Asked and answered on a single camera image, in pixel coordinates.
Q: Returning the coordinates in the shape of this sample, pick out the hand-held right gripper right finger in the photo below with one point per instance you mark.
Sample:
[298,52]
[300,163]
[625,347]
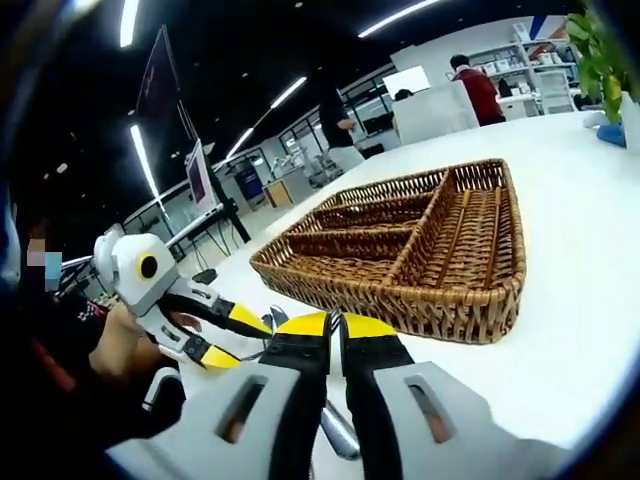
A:
[450,440]

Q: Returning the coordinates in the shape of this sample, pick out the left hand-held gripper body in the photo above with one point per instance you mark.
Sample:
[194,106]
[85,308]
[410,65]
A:
[130,270]

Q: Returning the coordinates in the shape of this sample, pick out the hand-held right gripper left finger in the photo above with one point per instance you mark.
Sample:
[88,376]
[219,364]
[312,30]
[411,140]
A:
[240,425]

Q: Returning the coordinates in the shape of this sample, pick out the brown wicker utensil storage basket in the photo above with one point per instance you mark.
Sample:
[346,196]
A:
[350,260]

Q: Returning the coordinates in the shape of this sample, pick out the white storage shelf with bins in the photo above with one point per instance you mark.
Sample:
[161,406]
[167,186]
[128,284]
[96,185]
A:
[520,60]

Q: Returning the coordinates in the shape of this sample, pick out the person's left hand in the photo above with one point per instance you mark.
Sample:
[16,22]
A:
[120,345]

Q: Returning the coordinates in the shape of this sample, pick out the black small object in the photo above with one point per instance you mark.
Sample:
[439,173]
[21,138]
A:
[205,277]

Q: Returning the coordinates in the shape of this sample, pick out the white chair armrest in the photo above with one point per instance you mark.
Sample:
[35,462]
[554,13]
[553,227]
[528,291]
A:
[160,385]

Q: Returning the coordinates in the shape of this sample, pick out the black laptop stand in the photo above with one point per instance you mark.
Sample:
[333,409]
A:
[230,210]

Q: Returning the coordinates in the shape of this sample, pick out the white ceiling light strip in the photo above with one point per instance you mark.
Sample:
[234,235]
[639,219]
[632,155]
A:
[395,17]
[129,22]
[289,92]
[240,144]
[144,160]

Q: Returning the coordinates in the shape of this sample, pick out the blue standing banner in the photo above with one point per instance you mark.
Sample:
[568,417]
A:
[249,184]

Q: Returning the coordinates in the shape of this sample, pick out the wooden cabinet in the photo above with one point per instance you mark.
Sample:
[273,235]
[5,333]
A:
[280,192]

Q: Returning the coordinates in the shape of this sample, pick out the person's black clothing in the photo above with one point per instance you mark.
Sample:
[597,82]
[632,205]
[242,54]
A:
[60,400]

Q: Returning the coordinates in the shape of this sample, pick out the white partition panel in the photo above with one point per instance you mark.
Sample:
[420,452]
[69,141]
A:
[432,115]

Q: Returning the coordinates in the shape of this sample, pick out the bright white monitor screen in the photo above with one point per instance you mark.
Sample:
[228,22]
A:
[406,81]

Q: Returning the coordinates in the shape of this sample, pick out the blue cloth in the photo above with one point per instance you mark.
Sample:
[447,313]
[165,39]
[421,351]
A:
[612,136]

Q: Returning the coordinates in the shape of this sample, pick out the white small object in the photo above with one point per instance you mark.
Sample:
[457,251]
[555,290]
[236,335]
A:
[595,120]

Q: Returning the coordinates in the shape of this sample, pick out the white office chair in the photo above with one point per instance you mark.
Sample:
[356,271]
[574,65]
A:
[555,92]

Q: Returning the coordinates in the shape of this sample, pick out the green plant in white pot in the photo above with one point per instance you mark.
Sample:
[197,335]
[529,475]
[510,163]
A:
[600,65]

